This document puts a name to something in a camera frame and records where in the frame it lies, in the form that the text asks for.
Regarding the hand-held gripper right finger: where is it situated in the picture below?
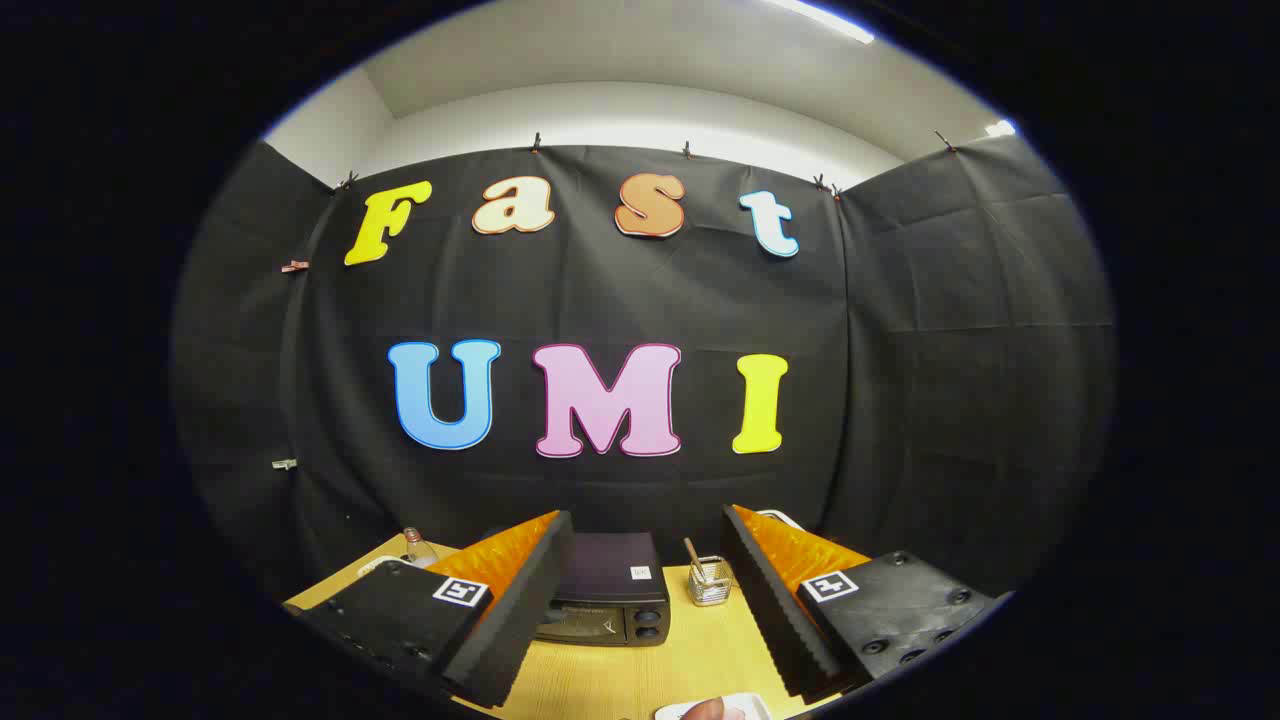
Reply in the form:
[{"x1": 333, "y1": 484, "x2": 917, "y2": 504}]
[{"x1": 722, "y1": 504, "x2": 1011, "y2": 703}]

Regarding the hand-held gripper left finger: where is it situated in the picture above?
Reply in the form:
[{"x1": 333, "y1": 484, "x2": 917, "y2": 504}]
[{"x1": 290, "y1": 510, "x2": 576, "y2": 709}]

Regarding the white square plate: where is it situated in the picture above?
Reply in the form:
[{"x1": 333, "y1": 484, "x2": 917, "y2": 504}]
[{"x1": 655, "y1": 693, "x2": 773, "y2": 720}]

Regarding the black toaster oven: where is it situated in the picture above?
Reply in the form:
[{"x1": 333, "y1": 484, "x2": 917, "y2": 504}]
[{"x1": 535, "y1": 532, "x2": 671, "y2": 648}]

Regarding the row of black cloth clamps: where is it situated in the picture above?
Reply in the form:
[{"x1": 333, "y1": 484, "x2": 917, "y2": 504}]
[{"x1": 338, "y1": 128, "x2": 961, "y2": 201}]

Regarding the wire mesh basket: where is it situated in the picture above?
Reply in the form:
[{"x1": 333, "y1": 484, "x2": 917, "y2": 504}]
[{"x1": 688, "y1": 556, "x2": 734, "y2": 607}]

